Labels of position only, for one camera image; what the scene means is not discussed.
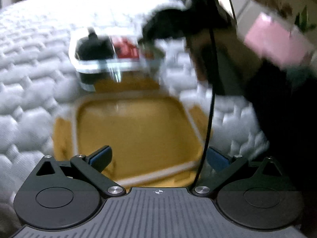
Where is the yellow container lid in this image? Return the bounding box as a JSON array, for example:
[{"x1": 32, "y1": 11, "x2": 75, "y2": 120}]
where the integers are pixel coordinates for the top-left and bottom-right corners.
[{"x1": 53, "y1": 81, "x2": 208, "y2": 189}]

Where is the red figurine toy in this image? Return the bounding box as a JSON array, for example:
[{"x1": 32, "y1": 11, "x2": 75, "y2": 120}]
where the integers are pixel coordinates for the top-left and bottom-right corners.
[{"x1": 111, "y1": 36, "x2": 139, "y2": 59}]

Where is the clear glass food container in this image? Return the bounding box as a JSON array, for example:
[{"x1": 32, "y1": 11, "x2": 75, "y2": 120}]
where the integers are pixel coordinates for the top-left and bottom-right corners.
[{"x1": 69, "y1": 31, "x2": 164, "y2": 92}]

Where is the black plush toy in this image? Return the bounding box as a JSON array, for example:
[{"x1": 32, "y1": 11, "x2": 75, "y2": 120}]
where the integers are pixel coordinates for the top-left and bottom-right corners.
[{"x1": 75, "y1": 27, "x2": 115, "y2": 61}]

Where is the green toy packet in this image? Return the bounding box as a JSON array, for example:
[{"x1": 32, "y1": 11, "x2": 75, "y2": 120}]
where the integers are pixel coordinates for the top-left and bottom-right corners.
[{"x1": 138, "y1": 42, "x2": 165, "y2": 61}]

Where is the person hand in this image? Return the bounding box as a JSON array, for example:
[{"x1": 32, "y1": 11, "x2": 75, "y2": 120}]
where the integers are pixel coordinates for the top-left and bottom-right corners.
[{"x1": 186, "y1": 30, "x2": 263, "y2": 96}]

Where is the grey quilted bedspread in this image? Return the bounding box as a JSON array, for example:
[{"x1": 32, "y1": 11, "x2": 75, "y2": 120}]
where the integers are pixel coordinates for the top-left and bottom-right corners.
[{"x1": 0, "y1": 0, "x2": 271, "y2": 204}]

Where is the black cable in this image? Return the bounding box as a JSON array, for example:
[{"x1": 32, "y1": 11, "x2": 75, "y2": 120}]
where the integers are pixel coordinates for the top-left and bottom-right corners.
[{"x1": 192, "y1": 29, "x2": 220, "y2": 191}]

